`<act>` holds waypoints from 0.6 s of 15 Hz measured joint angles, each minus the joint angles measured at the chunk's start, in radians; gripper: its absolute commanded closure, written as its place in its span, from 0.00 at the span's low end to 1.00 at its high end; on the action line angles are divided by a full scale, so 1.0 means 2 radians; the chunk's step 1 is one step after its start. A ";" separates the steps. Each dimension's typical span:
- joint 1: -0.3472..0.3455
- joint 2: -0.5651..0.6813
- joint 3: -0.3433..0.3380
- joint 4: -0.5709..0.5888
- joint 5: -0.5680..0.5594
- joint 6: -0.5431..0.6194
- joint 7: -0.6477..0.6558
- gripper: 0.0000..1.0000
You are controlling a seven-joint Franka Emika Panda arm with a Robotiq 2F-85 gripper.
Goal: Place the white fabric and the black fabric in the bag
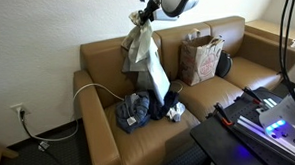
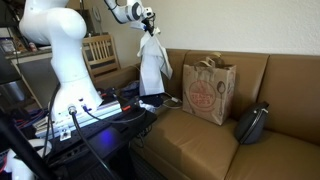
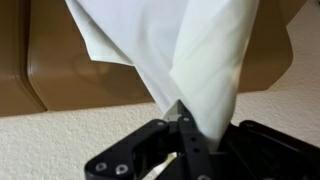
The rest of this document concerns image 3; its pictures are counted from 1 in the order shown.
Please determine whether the white fabric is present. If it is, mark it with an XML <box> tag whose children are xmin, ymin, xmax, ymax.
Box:
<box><xmin>64</xmin><ymin>0</ymin><xmax>260</xmax><ymax>153</ymax></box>

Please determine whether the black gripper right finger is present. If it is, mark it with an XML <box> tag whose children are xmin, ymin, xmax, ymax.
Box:
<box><xmin>156</xmin><ymin>99</ymin><xmax>320</xmax><ymax>180</ymax></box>

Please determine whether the brown leather sofa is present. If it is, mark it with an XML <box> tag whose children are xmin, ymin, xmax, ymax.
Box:
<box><xmin>0</xmin><ymin>0</ymin><xmax>308</xmax><ymax>118</ymax></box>

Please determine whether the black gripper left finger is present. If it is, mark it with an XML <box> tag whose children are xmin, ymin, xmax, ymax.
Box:
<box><xmin>84</xmin><ymin>99</ymin><xmax>184</xmax><ymax>180</ymax></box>

